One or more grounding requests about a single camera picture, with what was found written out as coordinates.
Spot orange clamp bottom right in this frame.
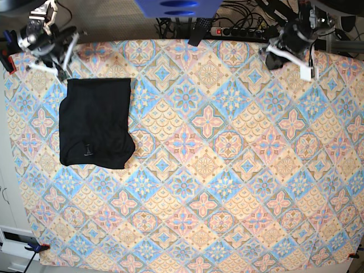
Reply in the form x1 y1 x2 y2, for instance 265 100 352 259
349 253 359 259

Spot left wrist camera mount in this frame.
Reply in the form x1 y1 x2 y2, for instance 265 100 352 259
266 45 319 81

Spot black strap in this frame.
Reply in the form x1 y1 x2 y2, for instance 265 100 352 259
187 17 213 46

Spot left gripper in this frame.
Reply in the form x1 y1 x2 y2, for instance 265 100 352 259
258 22 313 71

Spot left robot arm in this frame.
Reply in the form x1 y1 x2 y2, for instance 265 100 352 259
257 1 363 71

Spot blue clamp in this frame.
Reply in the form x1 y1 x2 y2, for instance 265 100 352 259
1 30 19 75
24 243 50 254

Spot blue clamp top left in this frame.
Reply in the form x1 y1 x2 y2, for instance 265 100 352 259
1 30 19 75

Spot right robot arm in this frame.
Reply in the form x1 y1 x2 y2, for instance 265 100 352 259
1 1 80 80

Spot blue clamp bottom left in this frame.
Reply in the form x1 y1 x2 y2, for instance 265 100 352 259
24 243 50 254

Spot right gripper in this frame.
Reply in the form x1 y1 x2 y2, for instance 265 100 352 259
16 24 87 70

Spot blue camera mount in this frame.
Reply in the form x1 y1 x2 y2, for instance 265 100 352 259
135 0 222 18

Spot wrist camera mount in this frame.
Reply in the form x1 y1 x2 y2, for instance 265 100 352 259
25 31 80 83
266 45 319 81

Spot white power strip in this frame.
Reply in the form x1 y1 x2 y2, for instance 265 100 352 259
210 27 264 39

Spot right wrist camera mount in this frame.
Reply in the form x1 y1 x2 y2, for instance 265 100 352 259
25 31 80 83

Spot black T-shirt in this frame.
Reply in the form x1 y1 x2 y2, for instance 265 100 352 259
59 78 135 169

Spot white cabinet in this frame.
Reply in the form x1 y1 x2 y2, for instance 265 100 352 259
1 66 44 272

